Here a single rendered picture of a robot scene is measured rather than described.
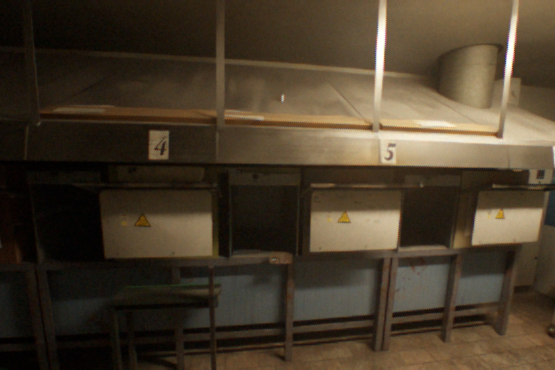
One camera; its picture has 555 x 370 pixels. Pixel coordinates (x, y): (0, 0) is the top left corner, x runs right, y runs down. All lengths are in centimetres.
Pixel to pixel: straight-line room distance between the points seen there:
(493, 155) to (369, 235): 88
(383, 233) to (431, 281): 80
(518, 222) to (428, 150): 113
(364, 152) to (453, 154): 56
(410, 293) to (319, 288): 78
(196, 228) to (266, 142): 66
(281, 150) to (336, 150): 30
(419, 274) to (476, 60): 182
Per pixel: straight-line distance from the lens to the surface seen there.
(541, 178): 373
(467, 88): 255
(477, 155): 177
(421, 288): 231
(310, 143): 120
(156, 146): 122
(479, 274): 266
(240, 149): 114
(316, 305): 194
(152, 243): 152
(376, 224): 162
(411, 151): 146
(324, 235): 149
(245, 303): 184
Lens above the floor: 153
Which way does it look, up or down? 7 degrees down
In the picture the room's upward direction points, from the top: 1 degrees clockwise
